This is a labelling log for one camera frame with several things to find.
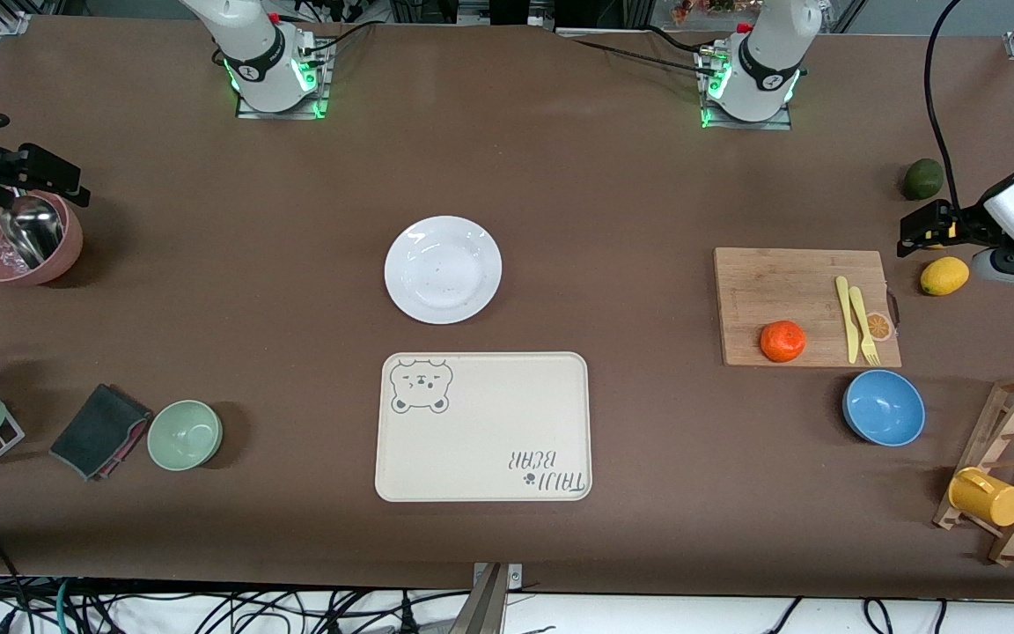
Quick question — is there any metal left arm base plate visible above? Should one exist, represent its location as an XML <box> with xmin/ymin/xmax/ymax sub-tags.
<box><xmin>696</xmin><ymin>44</ymin><xmax>794</xmax><ymax>131</ymax></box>

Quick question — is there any black base cable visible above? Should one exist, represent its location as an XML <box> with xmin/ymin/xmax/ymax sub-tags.
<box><xmin>309</xmin><ymin>22</ymin><xmax>376</xmax><ymax>67</ymax></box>
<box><xmin>573</xmin><ymin>26</ymin><xmax>710</xmax><ymax>73</ymax></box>

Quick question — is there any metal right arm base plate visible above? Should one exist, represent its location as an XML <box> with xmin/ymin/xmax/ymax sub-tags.
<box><xmin>234</xmin><ymin>40</ymin><xmax>332</xmax><ymax>120</ymax></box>

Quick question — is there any yellow plastic knife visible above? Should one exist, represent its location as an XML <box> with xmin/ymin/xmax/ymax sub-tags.
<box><xmin>835</xmin><ymin>276</ymin><xmax>860</xmax><ymax>365</ymax></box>

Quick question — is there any blue bowl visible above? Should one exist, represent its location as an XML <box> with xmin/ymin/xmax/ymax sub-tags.
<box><xmin>842</xmin><ymin>369</ymin><xmax>926</xmax><ymax>447</ymax></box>

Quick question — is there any yellow mug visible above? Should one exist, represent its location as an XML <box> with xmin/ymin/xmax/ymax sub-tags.
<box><xmin>948</xmin><ymin>467</ymin><xmax>1014</xmax><ymax>527</ymax></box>

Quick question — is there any dark folded cloth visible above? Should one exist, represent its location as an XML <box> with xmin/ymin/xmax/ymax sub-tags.
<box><xmin>49</xmin><ymin>383</ymin><xmax>153</xmax><ymax>482</ymax></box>

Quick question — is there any white round plate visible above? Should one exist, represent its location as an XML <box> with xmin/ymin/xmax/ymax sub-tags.
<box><xmin>384</xmin><ymin>216</ymin><xmax>503</xmax><ymax>325</ymax></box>

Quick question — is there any wooden mug rack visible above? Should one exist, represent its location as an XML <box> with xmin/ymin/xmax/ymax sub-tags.
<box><xmin>932</xmin><ymin>372</ymin><xmax>1014</xmax><ymax>566</ymax></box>

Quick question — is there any light green bowl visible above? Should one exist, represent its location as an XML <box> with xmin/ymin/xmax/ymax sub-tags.
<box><xmin>147</xmin><ymin>400</ymin><xmax>224</xmax><ymax>472</ymax></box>

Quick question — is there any orange mandarin fruit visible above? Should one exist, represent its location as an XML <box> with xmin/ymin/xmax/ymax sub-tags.
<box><xmin>760</xmin><ymin>320</ymin><xmax>807</xmax><ymax>364</ymax></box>

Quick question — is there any metal scoop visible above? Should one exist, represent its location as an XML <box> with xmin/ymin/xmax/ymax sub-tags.
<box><xmin>0</xmin><ymin>192</ymin><xmax>65</xmax><ymax>269</ymax></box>

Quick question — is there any cream tray with bear print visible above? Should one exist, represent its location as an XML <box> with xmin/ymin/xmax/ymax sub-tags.
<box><xmin>375</xmin><ymin>351</ymin><xmax>592</xmax><ymax>503</ymax></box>

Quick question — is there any yellow plastic fork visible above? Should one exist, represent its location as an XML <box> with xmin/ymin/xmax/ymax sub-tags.
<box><xmin>849</xmin><ymin>286</ymin><xmax>881</xmax><ymax>366</ymax></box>

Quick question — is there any wooden cutting board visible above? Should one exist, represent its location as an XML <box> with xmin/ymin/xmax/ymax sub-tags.
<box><xmin>714</xmin><ymin>247</ymin><xmax>902</xmax><ymax>368</ymax></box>

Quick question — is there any dark green avocado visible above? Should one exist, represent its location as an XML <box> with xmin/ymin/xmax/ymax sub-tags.
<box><xmin>901</xmin><ymin>158</ymin><xmax>945</xmax><ymax>202</ymax></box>

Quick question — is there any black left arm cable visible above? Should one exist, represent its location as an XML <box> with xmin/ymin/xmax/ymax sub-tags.
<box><xmin>923</xmin><ymin>0</ymin><xmax>966</xmax><ymax>212</ymax></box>

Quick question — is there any black right base cable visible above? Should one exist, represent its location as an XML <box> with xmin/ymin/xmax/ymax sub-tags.
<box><xmin>309</xmin><ymin>22</ymin><xmax>376</xmax><ymax>67</ymax></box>

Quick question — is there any black left base cable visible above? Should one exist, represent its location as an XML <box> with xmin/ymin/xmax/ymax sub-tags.
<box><xmin>573</xmin><ymin>26</ymin><xmax>710</xmax><ymax>73</ymax></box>

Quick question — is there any metal table edge bracket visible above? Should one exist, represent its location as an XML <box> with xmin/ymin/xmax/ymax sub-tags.
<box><xmin>445</xmin><ymin>564</ymin><xmax>524</xmax><ymax>634</ymax></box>

